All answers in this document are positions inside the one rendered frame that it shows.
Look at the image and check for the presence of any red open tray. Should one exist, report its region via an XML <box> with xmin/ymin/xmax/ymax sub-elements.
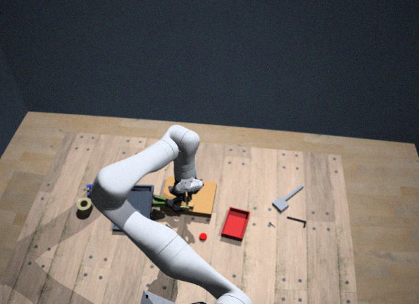
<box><xmin>221</xmin><ymin>207</ymin><xmax>250</xmax><ymax>242</ymax></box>

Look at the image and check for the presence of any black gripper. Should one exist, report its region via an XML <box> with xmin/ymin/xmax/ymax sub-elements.
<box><xmin>168</xmin><ymin>177</ymin><xmax>204</xmax><ymax>203</ymax></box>

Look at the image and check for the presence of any small wooden block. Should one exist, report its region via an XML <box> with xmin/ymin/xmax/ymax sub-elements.
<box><xmin>181</xmin><ymin>201</ymin><xmax>194</xmax><ymax>210</ymax></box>

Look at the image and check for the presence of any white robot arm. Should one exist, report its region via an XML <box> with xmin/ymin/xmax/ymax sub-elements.
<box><xmin>90</xmin><ymin>125</ymin><xmax>253</xmax><ymax>304</ymax></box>

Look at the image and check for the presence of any light wooden bench board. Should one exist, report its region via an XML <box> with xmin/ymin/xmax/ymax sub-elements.
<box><xmin>160</xmin><ymin>176</ymin><xmax>217</xmax><ymax>218</ymax></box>

